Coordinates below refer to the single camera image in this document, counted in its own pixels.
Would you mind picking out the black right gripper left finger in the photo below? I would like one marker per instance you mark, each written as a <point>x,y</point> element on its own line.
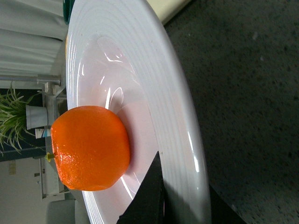
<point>147,206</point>

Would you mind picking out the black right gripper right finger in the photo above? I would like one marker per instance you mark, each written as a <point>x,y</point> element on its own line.
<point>221,212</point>

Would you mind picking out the orange mandarin fruit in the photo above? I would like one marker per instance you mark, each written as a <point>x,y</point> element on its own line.
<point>90,148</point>

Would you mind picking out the white round plate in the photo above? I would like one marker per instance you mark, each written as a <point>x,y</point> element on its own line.
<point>119,56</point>

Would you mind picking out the potted green plant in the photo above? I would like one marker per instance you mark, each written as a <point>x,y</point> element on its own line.
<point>13,121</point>

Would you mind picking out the beige bear tray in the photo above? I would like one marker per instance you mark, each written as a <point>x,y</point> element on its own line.
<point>167,9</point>

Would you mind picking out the grey curtain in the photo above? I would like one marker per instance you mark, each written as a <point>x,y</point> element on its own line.
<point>31,33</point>

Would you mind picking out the dark green mug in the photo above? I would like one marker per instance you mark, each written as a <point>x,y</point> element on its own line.
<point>67,9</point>

